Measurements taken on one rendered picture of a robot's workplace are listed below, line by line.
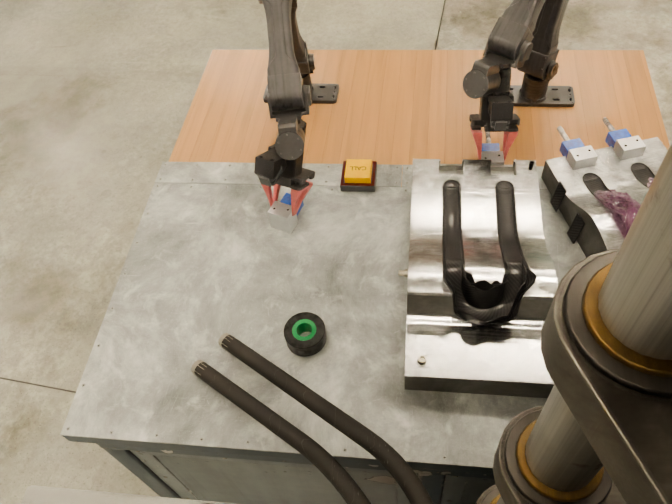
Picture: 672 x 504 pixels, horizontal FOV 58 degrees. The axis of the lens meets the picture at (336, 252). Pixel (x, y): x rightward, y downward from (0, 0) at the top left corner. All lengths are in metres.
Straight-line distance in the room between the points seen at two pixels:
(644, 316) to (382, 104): 1.35
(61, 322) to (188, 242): 1.13
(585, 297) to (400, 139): 1.19
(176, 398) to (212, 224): 0.42
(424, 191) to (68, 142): 2.14
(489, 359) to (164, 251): 0.74
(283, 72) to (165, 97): 1.94
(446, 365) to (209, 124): 0.92
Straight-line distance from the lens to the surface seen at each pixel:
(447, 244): 1.20
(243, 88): 1.75
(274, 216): 1.33
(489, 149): 1.46
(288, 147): 1.19
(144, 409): 1.22
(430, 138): 1.54
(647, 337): 0.35
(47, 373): 2.37
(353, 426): 1.00
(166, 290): 1.34
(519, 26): 1.35
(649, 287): 0.32
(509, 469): 0.59
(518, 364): 1.12
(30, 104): 3.45
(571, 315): 0.37
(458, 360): 1.11
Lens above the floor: 1.85
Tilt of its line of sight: 53 degrees down
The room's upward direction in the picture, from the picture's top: 8 degrees counter-clockwise
